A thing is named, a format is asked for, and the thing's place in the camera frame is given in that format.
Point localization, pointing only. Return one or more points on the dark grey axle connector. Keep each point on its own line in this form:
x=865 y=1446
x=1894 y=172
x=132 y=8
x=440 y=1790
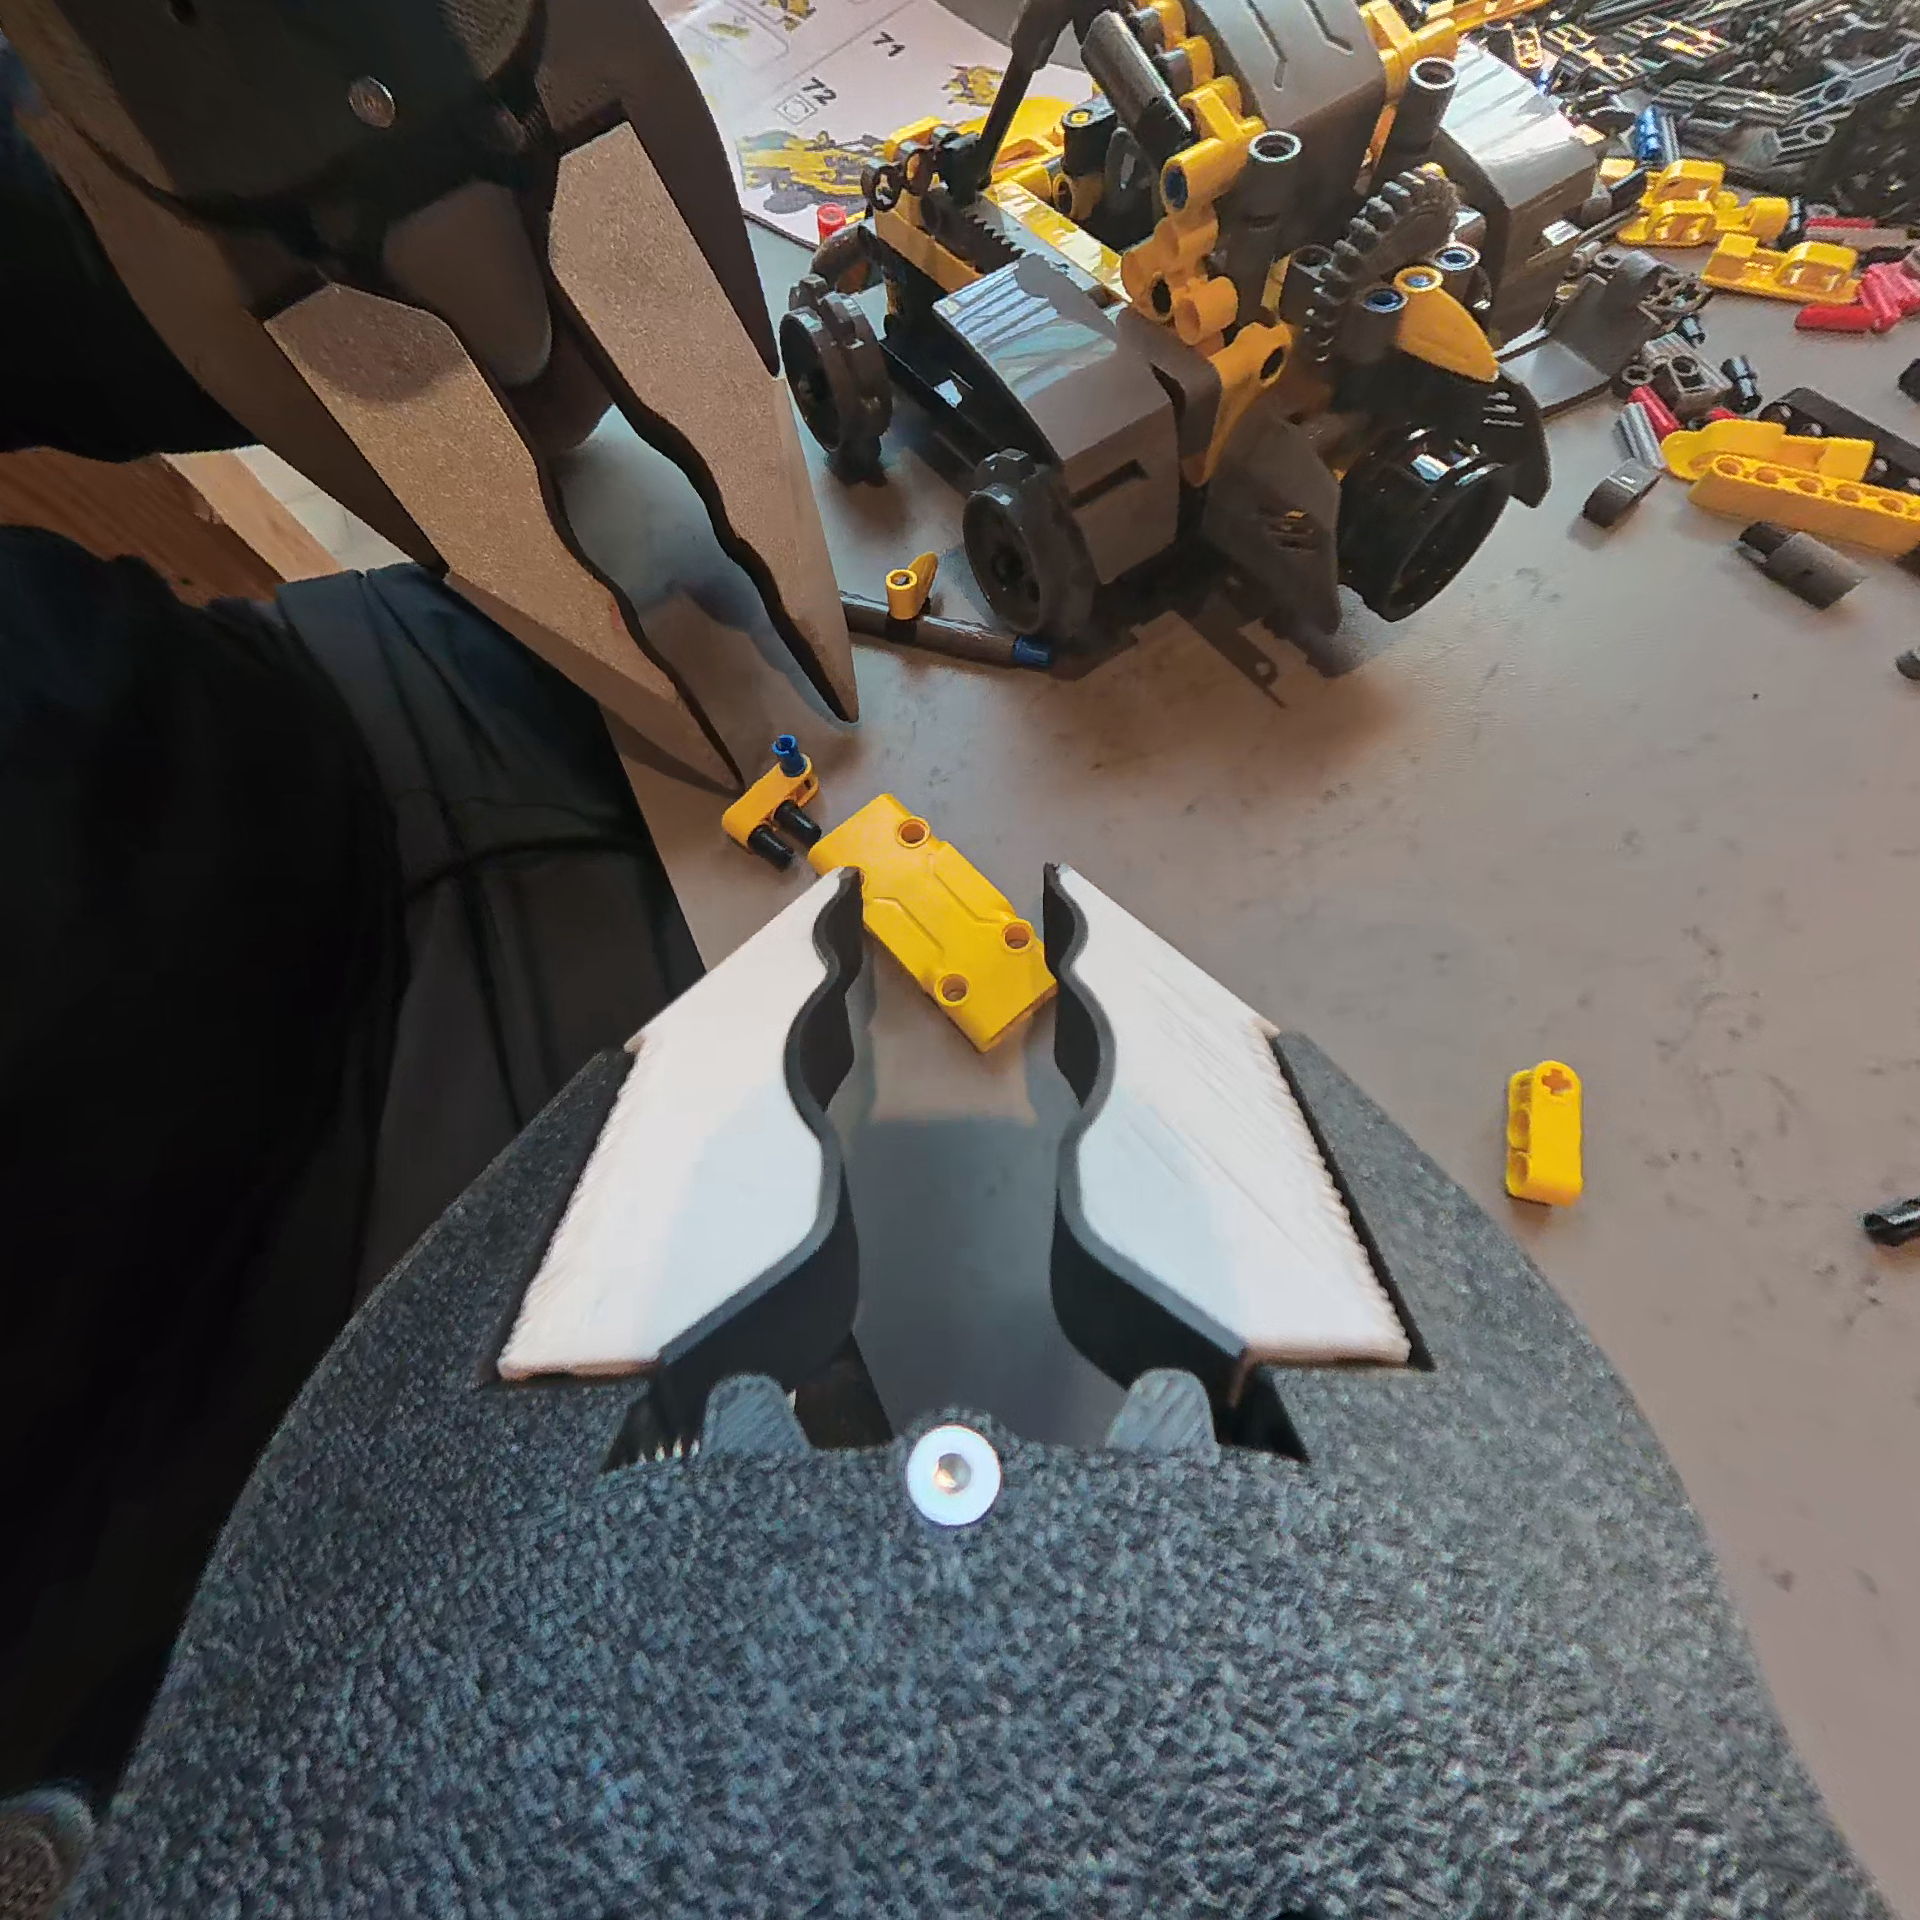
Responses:
x=1800 y=561

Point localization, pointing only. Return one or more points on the yellow grey brick vehicle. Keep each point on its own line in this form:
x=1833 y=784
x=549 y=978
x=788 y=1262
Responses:
x=1080 y=390

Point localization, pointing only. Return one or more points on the person's dark shoe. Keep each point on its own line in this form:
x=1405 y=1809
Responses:
x=45 y=1860

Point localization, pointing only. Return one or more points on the grey desk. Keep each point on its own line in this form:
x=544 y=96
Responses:
x=1502 y=869

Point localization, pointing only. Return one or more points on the person's left forearm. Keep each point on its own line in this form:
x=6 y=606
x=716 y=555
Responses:
x=89 y=300

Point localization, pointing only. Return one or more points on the dark grey small block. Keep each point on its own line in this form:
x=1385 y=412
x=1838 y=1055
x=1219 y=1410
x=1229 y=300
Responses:
x=1620 y=493

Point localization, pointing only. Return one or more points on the white instruction booklet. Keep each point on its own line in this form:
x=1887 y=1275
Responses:
x=811 y=104

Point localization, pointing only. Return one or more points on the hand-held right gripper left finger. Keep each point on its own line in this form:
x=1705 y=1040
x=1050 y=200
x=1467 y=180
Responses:
x=674 y=1200

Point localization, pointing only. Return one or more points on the long yellow brick beam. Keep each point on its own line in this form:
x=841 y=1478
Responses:
x=1800 y=493

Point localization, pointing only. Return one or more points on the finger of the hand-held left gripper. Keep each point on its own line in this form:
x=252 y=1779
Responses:
x=674 y=331
x=437 y=434

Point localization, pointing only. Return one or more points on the dark grey curved fender piece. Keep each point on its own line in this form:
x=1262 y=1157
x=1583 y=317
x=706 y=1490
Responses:
x=1620 y=313

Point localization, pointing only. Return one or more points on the pile of small brick parts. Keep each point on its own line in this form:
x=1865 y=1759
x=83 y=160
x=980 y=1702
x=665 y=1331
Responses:
x=1773 y=90

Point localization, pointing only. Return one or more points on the yellow rectangular brick panel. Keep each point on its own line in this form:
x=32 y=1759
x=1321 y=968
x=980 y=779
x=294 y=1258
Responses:
x=933 y=916

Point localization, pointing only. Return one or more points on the grey axle blue tips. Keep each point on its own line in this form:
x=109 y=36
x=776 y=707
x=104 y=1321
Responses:
x=962 y=639

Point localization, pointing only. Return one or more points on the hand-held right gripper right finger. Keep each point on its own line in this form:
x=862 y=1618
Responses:
x=1229 y=1200

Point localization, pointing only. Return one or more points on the short yellow brick beam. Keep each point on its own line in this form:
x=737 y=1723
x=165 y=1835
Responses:
x=748 y=811
x=1547 y=1133

